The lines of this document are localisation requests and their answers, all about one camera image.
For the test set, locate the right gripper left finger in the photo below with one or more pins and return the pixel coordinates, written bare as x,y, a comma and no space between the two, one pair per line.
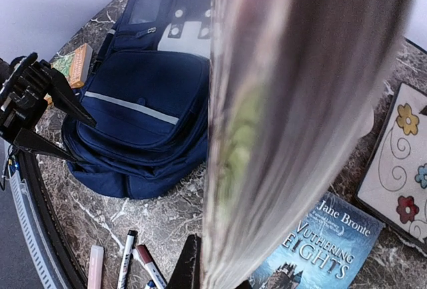
186,274

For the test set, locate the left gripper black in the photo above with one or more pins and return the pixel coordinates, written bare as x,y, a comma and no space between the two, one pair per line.
23,103

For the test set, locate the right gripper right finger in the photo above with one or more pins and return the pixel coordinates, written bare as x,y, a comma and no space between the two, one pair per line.
245,285

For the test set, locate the yellow tip highlighter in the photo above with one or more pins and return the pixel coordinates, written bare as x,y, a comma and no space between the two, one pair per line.
95,267

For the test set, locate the Wuthering Heights blue book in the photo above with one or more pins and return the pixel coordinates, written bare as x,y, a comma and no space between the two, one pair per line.
326,250

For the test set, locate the navy blue student backpack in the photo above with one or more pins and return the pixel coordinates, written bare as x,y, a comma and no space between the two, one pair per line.
148,93

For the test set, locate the Taming of the Shrew book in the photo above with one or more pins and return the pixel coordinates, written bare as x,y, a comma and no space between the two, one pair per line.
290,84

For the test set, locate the blue cap white marker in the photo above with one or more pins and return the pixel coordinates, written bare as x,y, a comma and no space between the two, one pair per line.
150,285

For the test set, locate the red cap white marker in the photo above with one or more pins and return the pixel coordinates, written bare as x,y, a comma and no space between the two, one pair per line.
150,266

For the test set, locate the orange Treehouse book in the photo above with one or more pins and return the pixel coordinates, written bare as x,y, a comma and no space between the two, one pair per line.
75,65

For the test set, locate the black cap white marker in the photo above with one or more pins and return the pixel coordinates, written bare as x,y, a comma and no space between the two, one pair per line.
130,238

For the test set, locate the black front rail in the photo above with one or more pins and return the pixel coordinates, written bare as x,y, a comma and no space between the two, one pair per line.
64,262

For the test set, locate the white slotted cable duct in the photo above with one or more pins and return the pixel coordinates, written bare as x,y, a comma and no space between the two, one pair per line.
31,230

